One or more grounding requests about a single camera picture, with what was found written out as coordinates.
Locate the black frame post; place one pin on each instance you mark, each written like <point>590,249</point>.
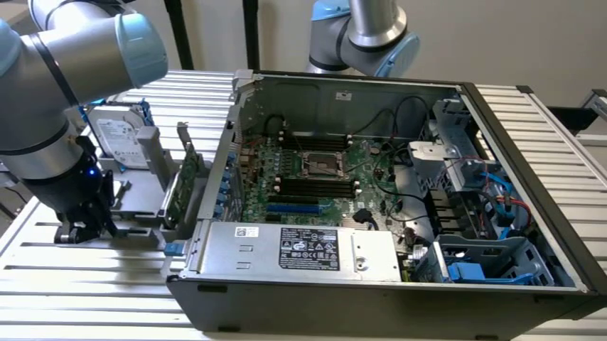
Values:
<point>181,35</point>
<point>252,35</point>

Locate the silver power supply unit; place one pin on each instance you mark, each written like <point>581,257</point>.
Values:
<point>237,255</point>

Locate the black expansion slot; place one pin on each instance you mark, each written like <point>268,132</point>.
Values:
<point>294,199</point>

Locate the black RAM slot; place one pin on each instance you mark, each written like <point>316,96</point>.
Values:
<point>317,180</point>
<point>317,189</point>
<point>317,185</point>
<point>316,137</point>
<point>317,193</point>
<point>316,148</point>
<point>316,141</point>

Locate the CPU socket with metal frame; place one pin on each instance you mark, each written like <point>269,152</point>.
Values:
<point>325,164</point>

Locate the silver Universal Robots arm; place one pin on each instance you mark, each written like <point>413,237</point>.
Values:
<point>72,71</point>

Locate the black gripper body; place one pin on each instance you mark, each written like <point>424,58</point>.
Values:
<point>72,199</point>

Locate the black open PC case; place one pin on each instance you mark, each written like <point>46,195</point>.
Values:
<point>333,305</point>

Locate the blue plastic disk carrier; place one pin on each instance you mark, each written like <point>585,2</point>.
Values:
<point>468,273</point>

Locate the black box beside table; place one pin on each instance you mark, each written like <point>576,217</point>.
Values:
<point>572,119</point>

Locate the grey disk bay cage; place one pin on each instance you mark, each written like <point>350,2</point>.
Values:
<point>504,248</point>

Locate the hard disk with white label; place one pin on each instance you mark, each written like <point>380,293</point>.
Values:
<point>120,136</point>

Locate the grey and white bracket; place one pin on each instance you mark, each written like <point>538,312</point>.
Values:
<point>428,151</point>

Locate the green motherboard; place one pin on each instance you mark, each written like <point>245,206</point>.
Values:
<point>376,184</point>

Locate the blue case latch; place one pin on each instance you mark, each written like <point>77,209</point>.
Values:
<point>174,248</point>

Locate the silver optical drive cage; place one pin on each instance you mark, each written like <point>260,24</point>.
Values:
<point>456,120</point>

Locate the black fan shroud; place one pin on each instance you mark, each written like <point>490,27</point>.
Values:
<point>446,213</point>

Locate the grey parts rack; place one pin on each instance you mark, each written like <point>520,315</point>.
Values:
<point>138,207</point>

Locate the green graphics card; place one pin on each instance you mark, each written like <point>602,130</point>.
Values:
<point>185,177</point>

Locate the blue expansion slot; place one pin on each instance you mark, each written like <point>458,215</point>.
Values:
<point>292,209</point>

